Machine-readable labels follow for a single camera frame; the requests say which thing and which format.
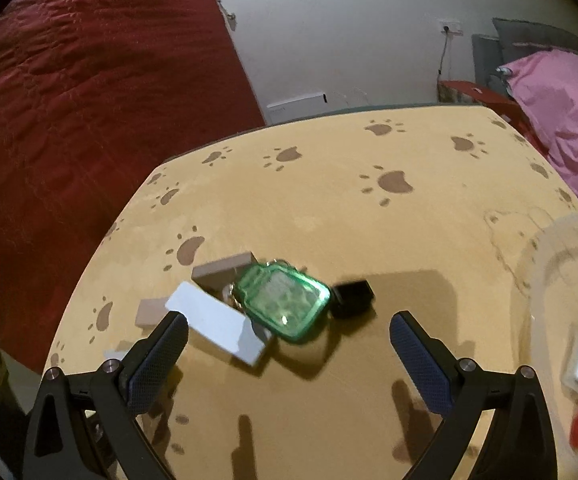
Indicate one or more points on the red quilt box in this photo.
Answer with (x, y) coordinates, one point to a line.
(467, 92)

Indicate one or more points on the wall power socket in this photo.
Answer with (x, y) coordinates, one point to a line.
(450, 27)

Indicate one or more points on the pink duvet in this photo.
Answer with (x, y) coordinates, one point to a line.
(545, 85)

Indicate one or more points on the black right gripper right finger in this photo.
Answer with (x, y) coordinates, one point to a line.
(520, 442)

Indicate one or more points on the white rectangular foam block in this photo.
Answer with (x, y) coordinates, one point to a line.
(224, 326)

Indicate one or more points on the green bottle-shaped keychain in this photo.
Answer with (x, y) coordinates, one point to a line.
(281, 298)

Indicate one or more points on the grey-brown rectangular block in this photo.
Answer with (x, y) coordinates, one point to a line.
(215, 275)

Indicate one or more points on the red curtain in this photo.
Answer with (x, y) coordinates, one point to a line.
(94, 94)

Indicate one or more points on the small black comb attachment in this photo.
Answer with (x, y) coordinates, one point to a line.
(351, 300)

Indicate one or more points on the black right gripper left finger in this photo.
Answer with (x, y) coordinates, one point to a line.
(81, 424)

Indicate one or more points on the clear plastic bowl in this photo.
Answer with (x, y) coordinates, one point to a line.
(552, 325)

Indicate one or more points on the grey bed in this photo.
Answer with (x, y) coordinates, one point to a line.
(514, 39)

